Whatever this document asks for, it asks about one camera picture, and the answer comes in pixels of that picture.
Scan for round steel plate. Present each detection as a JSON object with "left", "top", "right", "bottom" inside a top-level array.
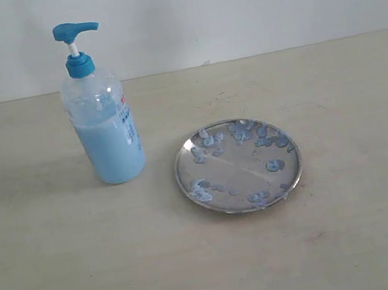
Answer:
[{"left": 174, "top": 118, "right": 303, "bottom": 214}]

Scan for blue pump dispenser bottle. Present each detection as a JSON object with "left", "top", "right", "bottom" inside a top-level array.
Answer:
[{"left": 52, "top": 21, "right": 146, "bottom": 184}]

